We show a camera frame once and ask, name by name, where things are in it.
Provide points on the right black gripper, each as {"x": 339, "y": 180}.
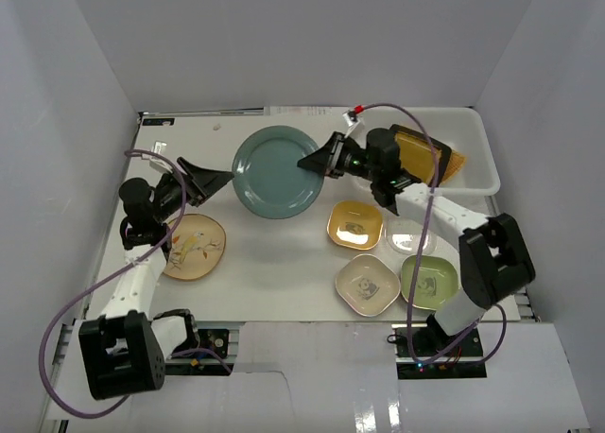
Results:
{"x": 328, "y": 159}

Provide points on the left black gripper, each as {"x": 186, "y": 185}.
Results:
{"x": 181, "y": 186}

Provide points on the teal round plate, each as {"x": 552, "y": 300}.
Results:
{"x": 266, "y": 176}

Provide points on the black square amber plate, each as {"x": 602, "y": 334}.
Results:
{"x": 416, "y": 156}

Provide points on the woven fan-shaped basket plate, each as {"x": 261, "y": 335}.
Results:
{"x": 455, "y": 164}

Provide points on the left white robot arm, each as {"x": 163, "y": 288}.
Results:
{"x": 124, "y": 349}

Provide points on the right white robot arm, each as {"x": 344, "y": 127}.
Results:
{"x": 494, "y": 261}

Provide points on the white plastic bin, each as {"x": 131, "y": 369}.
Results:
{"x": 462, "y": 130}

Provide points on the beige bird branch plate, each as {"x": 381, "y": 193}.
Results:
{"x": 197, "y": 247}

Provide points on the yellow panda square dish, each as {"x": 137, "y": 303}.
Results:
{"x": 355, "y": 225}

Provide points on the clear plastic dish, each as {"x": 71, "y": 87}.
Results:
{"x": 404, "y": 236}

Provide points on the cream panda square dish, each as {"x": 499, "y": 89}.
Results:
{"x": 367, "y": 285}

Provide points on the green panda square dish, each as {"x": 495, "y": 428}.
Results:
{"x": 437, "y": 282}

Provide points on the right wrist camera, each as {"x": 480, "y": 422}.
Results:
{"x": 354, "y": 120}

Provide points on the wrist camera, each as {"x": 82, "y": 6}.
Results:
{"x": 354, "y": 120}
{"x": 156, "y": 159}

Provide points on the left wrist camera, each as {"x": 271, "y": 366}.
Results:
{"x": 156, "y": 159}

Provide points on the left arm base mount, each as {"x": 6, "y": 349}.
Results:
{"x": 205, "y": 350}

